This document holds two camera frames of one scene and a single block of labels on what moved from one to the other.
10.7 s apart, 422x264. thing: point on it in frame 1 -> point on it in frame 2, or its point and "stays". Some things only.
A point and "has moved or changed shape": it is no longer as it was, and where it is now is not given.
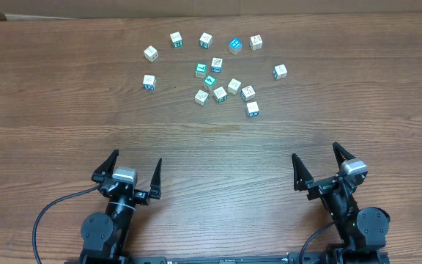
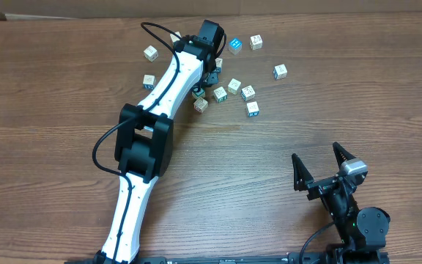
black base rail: x=344 y=256 stays
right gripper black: x=330 y=184 stays
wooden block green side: x=176 y=39 stays
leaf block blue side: x=216 y=65 stays
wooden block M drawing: x=220 y=94 stays
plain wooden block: x=234 y=86 stays
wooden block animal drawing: x=201 y=97 -> x=201 y=105
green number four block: x=209 y=82 has moved or changed shape
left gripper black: x=124 y=189 -> x=211 y=78
